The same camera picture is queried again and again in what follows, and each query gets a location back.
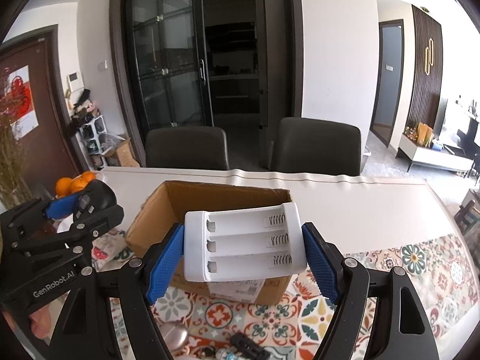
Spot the black computer mouse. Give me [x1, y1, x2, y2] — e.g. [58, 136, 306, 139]
[72, 180, 117, 222]

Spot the white battery charger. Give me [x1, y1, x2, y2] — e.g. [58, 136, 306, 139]
[183, 202, 307, 283]

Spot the left human hand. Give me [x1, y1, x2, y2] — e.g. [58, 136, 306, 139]
[29, 306, 52, 340]

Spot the white basket of oranges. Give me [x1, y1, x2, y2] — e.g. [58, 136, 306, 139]
[55, 171, 97, 197]

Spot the silver oval case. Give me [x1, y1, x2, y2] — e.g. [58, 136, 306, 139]
[160, 322, 189, 353]

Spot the brown cardboard box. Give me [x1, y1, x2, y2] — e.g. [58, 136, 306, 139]
[115, 180, 306, 306]

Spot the white shoe rack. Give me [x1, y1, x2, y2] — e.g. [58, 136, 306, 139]
[79, 115, 107, 171]

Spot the cardboard box on floor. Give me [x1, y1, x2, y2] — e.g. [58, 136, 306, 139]
[103, 138, 140, 167]

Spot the brown entrance door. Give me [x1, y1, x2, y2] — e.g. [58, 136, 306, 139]
[1, 25, 84, 196]

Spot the black flashlight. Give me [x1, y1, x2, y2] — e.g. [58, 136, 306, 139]
[230, 332, 271, 360]

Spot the patterned tile table mat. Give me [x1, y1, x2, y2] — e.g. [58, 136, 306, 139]
[89, 227, 475, 360]

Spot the left dark dining chair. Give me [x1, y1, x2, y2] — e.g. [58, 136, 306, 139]
[145, 126, 230, 171]

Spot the dark dining chair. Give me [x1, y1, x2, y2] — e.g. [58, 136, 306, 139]
[271, 117, 363, 176]
[145, 126, 230, 171]

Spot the right dark dining chair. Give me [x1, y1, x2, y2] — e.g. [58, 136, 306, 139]
[271, 117, 363, 176]

